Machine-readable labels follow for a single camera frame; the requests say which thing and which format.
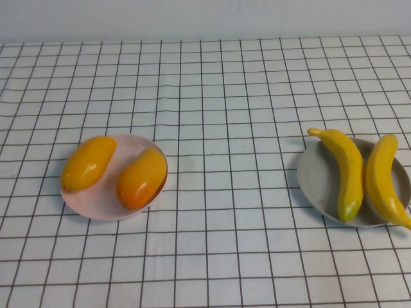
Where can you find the grey round plate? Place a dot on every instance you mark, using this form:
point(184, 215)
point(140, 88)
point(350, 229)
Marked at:
point(318, 179)

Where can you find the orange-tinted mango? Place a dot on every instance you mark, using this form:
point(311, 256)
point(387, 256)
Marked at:
point(141, 179)

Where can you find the pink round plate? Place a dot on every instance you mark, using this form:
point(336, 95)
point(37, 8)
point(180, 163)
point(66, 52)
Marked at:
point(102, 205)

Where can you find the yellow mango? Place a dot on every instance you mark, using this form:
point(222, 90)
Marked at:
point(86, 163)

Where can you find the white black-grid tablecloth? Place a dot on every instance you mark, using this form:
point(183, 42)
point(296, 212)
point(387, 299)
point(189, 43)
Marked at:
point(224, 96)

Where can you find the yellow banana with green tip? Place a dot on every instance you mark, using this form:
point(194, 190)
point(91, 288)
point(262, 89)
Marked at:
point(350, 173)

